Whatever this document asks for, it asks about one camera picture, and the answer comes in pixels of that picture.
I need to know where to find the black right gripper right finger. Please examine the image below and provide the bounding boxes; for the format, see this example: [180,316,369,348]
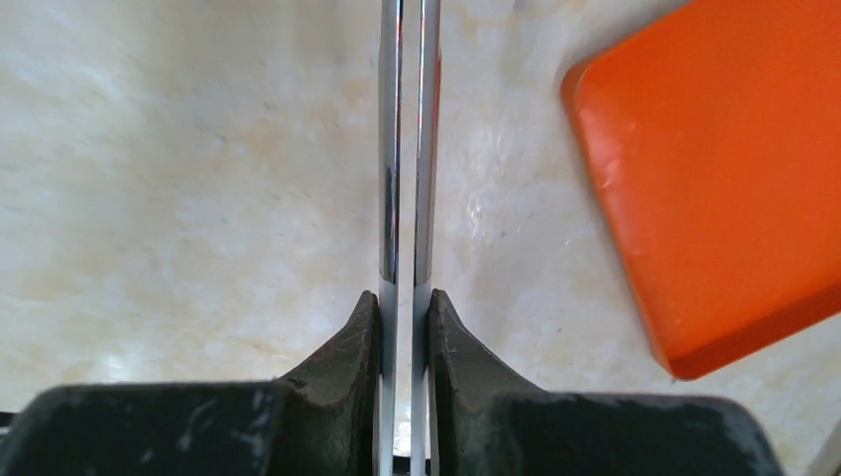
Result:
[427,290,782,475]

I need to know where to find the metal serving tongs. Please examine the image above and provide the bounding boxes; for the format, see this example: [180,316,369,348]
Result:
[377,1,441,475]

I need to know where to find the orange tin lid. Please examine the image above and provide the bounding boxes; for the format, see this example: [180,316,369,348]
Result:
[560,1,840,380]

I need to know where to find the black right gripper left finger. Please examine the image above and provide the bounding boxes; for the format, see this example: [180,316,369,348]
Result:
[1,293,380,475]

